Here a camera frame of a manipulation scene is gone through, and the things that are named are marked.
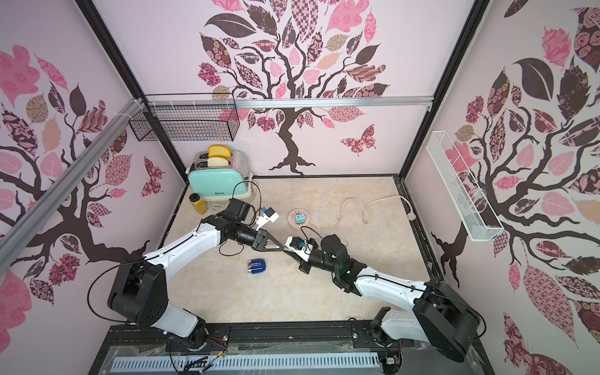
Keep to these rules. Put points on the yellow toast slice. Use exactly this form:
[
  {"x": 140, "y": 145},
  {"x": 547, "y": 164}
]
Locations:
[{"x": 219, "y": 151}]

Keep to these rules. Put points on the yellow bottle black cap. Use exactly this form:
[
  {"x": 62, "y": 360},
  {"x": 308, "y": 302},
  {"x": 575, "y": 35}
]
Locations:
[{"x": 198, "y": 204}]

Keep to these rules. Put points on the blue electric shaver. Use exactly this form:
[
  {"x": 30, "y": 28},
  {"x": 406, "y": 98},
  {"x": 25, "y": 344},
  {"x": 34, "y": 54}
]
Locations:
[{"x": 256, "y": 266}]

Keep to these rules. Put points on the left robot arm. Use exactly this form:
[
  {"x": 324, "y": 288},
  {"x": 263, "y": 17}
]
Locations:
[{"x": 139, "y": 292}]

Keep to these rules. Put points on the teal USB charger adapter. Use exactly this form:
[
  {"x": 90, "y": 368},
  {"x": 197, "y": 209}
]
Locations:
[{"x": 300, "y": 218}]

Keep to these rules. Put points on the pink round power strip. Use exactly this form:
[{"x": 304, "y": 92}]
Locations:
[{"x": 291, "y": 219}]

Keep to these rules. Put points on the left aluminium frame bar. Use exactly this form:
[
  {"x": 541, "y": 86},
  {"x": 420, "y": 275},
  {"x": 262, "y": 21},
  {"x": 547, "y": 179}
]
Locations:
[{"x": 21, "y": 234}]

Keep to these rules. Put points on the mint green toaster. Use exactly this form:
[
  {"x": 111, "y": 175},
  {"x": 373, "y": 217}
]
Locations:
[{"x": 220, "y": 184}]

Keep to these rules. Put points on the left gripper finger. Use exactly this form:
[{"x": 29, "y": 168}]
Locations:
[
  {"x": 271, "y": 241},
  {"x": 270, "y": 249}
]

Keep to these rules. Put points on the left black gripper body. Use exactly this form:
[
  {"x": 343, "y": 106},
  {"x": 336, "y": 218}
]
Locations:
[{"x": 259, "y": 233}]

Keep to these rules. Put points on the aluminium frame bar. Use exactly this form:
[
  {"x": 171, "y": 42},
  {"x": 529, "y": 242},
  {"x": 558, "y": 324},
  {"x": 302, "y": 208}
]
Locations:
[
  {"x": 21, "y": 234},
  {"x": 302, "y": 102}
]

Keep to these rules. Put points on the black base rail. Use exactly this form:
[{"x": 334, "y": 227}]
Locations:
[{"x": 342, "y": 336}]

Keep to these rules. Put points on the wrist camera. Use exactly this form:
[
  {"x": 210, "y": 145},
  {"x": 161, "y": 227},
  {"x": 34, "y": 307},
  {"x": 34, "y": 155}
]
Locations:
[
  {"x": 300, "y": 244},
  {"x": 266, "y": 215}
]

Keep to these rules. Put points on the white slotted cable duct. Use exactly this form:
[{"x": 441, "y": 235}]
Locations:
[{"x": 196, "y": 364}]

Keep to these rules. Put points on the pale toast slice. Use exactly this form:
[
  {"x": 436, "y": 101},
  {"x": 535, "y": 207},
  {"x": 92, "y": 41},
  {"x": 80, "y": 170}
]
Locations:
[{"x": 218, "y": 162}]

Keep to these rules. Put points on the white wire shelf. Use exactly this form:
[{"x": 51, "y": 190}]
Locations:
[{"x": 453, "y": 162}]

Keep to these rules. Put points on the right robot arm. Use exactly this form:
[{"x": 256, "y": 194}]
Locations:
[{"x": 425, "y": 311}]

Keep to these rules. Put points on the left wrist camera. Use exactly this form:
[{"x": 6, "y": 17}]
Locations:
[{"x": 266, "y": 215}]

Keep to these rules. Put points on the back aluminium frame bar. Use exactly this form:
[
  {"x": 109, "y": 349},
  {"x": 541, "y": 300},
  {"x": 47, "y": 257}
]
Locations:
[{"x": 302, "y": 102}]

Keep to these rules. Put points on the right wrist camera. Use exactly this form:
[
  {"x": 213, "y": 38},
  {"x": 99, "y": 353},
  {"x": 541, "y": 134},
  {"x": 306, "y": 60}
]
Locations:
[{"x": 300, "y": 244}]

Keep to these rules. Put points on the black wire basket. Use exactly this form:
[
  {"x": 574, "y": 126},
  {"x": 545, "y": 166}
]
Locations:
[{"x": 207, "y": 118}]

